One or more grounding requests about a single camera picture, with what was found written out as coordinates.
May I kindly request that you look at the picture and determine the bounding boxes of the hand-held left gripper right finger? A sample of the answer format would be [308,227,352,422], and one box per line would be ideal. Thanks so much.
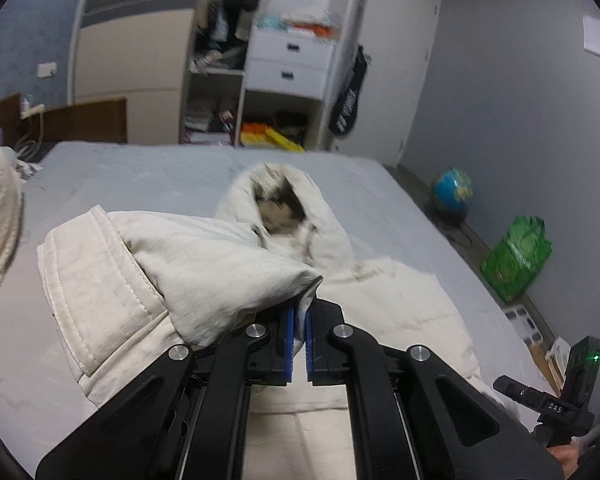
[305,299,564,480]

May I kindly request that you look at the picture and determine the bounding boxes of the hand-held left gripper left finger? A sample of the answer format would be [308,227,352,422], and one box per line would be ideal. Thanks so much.
[35,304,298,480]

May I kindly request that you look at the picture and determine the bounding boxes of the white hooded puffer jacket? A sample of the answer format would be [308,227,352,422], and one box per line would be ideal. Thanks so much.
[36,161,536,480]

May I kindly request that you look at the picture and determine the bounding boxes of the folded clothes on shelf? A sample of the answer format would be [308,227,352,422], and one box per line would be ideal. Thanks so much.
[256,11,342,39]

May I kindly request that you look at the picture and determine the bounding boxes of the light hanging clothes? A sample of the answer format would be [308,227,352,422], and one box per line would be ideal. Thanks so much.
[199,0,232,57]

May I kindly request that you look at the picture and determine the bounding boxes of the person's right hand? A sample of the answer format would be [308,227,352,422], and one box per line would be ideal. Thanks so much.
[549,446,590,480]

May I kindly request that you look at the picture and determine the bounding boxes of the flat boxes on floor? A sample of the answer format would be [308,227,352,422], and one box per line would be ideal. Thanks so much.
[502,302,572,392]

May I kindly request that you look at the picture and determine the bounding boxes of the green shopping bag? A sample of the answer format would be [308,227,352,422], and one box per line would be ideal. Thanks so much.
[480,216,553,304]

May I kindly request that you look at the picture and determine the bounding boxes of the yellow flat box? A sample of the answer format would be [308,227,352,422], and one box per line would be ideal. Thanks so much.
[264,127,306,154]

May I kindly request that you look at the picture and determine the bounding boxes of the blue globe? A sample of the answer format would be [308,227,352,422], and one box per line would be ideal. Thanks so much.
[431,168,474,227]

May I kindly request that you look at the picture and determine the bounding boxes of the orange box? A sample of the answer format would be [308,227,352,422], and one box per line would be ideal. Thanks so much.
[240,121,269,146]

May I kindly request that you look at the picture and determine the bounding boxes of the bed with grey sheet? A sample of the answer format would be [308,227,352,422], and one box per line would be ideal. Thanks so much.
[0,141,563,480]

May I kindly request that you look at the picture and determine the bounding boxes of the black racket bag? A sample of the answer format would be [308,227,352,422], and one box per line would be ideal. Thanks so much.
[328,45,370,137]

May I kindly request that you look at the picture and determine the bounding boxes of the white drawer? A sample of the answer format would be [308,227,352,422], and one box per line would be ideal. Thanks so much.
[244,57,331,99]
[248,29,337,69]

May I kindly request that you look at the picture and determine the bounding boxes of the white room door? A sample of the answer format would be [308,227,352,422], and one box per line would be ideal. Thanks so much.
[325,0,442,168]

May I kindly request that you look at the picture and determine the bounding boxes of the brown wooden headboard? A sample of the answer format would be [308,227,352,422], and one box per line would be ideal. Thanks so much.
[0,93,129,161]

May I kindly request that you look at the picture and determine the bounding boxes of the white wardrobe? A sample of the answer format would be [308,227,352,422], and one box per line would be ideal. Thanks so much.
[70,0,376,153]

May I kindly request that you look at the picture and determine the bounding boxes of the white paper sheet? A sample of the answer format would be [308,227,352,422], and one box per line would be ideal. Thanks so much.
[582,15,600,61]

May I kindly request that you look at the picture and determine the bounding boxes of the white cable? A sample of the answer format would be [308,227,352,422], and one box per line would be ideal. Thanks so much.
[14,114,47,162]

